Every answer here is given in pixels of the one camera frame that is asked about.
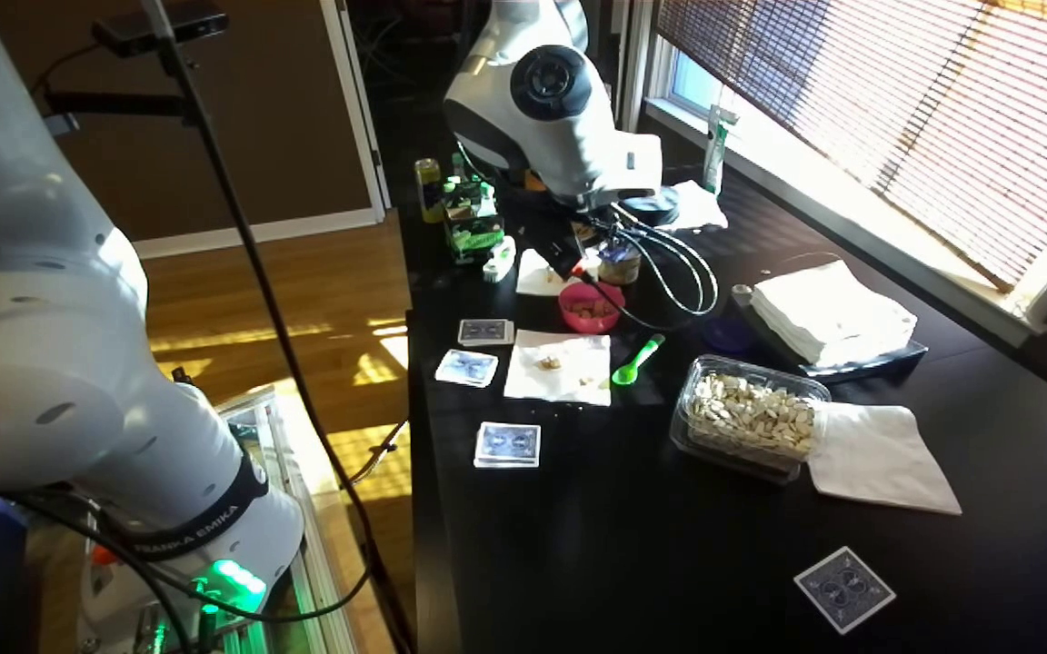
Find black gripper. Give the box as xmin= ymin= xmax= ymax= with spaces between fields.
xmin=512 ymin=182 xmax=609 ymax=272

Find pink bowl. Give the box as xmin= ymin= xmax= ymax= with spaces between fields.
xmin=551 ymin=275 xmax=634 ymax=337

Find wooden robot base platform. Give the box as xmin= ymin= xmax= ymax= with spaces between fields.
xmin=199 ymin=376 xmax=400 ymax=654

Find paper sheet with orange print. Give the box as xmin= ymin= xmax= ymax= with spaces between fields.
xmin=512 ymin=249 xmax=571 ymax=303

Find green and white device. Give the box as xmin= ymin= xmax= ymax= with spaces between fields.
xmin=481 ymin=232 xmax=519 ymax=286

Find green capped bottle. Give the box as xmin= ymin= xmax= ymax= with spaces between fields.
xmin=445 ymin=148 xmax=481 ymax=229
xmin=448 ymin=222 xmax=512 ymax=268
xmin=465 ymin=170 xmax=506 ymax=232

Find small round jar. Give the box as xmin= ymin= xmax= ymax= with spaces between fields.
xmin=617 ymin=186 xmax=685 ymax=229

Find green bottles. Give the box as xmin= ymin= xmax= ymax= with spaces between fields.
xmin=411 ymin=148 xmax=515 ymax=268

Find white napkin with crumbs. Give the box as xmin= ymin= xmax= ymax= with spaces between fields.
xmin=500 ymin=328 xmax=615 ymax=412

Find white spray bottle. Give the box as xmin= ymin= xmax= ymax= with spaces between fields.
xmin=702 ymin=101 xmax=740 ymax=196

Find clear plastic snack container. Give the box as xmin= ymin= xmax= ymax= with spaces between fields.
xmin=664 ymin=354 xmax=835 ymax=486

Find stack of white napkins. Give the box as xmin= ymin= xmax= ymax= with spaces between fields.
xmin=744 ymin=258 xmax=923 ymax=376

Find window blind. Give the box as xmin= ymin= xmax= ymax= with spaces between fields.
xmin=652 ymin=0 xmax=1047 ymax=295

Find plain white flat napkin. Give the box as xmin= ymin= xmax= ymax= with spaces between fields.
xmin=805 ymin=400 xmax=968 ymax=520

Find thin black camera cable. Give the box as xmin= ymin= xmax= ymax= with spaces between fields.
xmin=609 ymin=196 xmax=722 ymax=323

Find black camera on stand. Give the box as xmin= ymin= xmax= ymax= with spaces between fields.
xmin=42 ymin=4 xmax=231 ymax=133

